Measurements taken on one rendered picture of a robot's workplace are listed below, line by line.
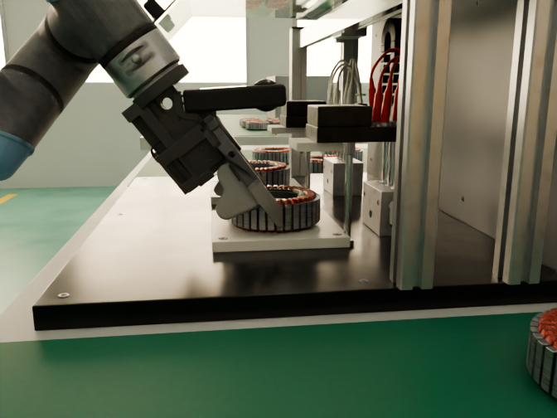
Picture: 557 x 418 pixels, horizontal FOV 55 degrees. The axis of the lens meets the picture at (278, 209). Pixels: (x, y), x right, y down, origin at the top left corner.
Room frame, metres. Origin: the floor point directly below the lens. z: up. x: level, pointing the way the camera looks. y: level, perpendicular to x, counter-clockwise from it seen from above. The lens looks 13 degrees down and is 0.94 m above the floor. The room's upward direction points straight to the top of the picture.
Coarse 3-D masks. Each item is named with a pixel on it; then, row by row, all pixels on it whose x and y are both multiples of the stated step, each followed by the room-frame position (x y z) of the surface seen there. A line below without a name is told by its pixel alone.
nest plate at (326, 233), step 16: (224, 224) 0.61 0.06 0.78; (320, 224) 0.61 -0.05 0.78; (336, 224) 0.61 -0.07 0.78; (224, 240) 0.55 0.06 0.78; (240, 240) 0.55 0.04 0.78; (256, 240) 0.55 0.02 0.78; (272, 240) 0.55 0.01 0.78; (288, 240) 0.55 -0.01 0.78; (304, 240) 0.55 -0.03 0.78; (320, 240) 0.55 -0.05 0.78; (336, 240) 0.56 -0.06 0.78
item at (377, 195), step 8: (368, 184) 0.65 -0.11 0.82; (376, 184) 0.65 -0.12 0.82; (384, 184) 0.65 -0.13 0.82; (368, 192) 0.65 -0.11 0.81; (376, 192) 0.62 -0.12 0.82; (384, 192) 0.60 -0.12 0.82; (392, 192) 0.60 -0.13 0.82; (368, 200) 0.65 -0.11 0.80; (376, 200) 0.62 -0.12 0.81; (384, 200) 0.60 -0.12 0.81; (392, 200) 0.60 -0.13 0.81; (368, 208) 0.65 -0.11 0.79; (376, 208) 0.62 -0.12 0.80; (384, 208) 0.60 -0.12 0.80; (368, 216) 0.65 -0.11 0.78; (376, 216) 0.62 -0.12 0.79; (384, 216) 0.60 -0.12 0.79; (368, 224) 0.65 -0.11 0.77; (376, 224) 0.61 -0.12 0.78; (384, 224) 0.60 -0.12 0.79; (376, 232) 0.61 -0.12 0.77; (384, 232) 0.60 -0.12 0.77
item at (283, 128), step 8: (288, 104) 0.84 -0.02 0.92; (296, 104) 0.84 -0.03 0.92; (304, 104) 0.84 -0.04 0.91; (288, 112) 0.84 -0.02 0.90; (296, 112) 0.84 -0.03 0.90; (304, 112) 0.84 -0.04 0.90; (280, 120) 0.90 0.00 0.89; (288, 120) 0.84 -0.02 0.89; (296, 120) 0.84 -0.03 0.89; (304, 120) 0.84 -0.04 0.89; (272, 128) 0.84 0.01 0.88; (280, 128) 0.84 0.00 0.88; (288, 128) 0.84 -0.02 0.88; (296, 128) 0.84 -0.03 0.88; (304, 128) 0.84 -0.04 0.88; (344, 144) 0.86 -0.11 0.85; (344, 152) 0.86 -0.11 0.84; (344, 160) 0.86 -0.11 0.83
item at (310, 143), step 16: (320, 112) 0.60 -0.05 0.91; (336, 112) 0.60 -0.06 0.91; (352, 112) 0.60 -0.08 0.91; (368, 112) 0.61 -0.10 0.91; (320, 128) 0.60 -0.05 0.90; (336, 128) 0.60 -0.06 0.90; (352, 128) 0.60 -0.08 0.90; (368, 128) 0.60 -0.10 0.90; (384, 128) 0.60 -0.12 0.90; (288, 144) 0.66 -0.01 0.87; (304, 144) 0.60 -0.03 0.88; (320, 144) 0.60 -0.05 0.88; (336, 144) 0.60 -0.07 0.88; (384, 144) 0.66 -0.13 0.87; (384, 160) 0.66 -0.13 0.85; (384, 176) 0.66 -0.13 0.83
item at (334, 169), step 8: (328, 160) 0.88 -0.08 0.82; (336, 160) 0.87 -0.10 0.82; (328, 168) 0.87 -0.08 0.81; (336, 168) 0.84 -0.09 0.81; (344, 168) 0.84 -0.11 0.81; (360, 168) 0.85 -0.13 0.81; (328, 176) 0.87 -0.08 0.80; (336, 176) 0.84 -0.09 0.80; (344, 176) 0.84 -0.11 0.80; (352, 176) 0.85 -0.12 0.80; (360, 176) 0.85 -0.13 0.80; (328, 184) 0.87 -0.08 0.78; (336, 184) 0.84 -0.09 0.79; (344, 184) 0.84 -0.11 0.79; (352, 184) 0.85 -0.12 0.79; (360, 184) 0.85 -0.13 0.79; (336, 192) 0.84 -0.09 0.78; (344, 192) 0.84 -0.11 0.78; (352, 192) 0.85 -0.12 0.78; (360, 192) 0.85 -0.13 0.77
